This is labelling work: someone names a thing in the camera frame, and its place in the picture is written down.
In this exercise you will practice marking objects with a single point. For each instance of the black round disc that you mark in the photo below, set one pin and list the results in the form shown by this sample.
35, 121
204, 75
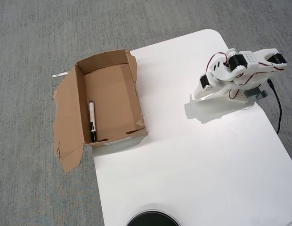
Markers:
151, 219

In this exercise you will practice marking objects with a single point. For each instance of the white paper strip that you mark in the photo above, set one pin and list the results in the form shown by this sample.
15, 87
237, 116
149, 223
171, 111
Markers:
60, 75

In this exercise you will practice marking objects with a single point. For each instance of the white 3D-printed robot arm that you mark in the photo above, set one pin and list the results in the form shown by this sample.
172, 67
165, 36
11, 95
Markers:
252, 58

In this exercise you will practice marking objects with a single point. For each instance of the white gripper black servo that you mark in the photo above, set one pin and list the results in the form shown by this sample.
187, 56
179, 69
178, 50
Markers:
203, 90

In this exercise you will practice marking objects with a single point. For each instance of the open brown cardboard box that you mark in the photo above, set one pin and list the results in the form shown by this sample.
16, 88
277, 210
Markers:
113, 94

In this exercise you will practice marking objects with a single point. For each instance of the white marker pen black cap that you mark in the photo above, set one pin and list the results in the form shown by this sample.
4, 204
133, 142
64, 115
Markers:
92, 115

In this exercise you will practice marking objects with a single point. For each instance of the grey table clamp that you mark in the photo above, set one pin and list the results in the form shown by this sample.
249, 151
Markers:
254, 93

